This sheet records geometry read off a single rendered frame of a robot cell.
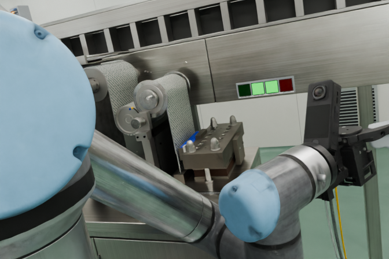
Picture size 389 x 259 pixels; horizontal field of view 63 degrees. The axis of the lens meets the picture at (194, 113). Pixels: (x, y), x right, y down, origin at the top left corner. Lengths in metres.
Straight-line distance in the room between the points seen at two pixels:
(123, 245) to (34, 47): 1.07
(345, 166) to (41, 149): 0.45
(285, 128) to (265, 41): 2.58
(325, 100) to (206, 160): 0.73
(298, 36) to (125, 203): 1.12
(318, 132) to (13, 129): 0.42
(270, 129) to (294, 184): 3.53
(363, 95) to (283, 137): 2.42
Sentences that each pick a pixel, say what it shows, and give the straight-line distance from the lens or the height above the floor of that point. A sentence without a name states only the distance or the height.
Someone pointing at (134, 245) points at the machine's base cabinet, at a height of 0.79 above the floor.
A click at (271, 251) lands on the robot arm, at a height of 1.16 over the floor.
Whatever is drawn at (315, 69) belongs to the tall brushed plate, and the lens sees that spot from 1.42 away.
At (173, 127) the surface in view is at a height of 1.12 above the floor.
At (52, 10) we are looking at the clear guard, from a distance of 1.85.
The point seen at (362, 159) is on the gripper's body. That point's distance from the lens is 0.56.
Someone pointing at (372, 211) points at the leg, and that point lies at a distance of 1.83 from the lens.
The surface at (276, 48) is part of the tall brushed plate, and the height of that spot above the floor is 1.34.
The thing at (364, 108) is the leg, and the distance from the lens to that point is 1.63.
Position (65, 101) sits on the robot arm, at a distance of 0.20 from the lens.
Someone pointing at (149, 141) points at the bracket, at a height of 1.09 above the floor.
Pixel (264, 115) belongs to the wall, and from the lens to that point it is 3.90.
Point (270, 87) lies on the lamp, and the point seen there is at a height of 1.18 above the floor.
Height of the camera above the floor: 1.42
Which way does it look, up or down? 12 degrees down
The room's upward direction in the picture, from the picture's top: 10 degrees counter-clockwise
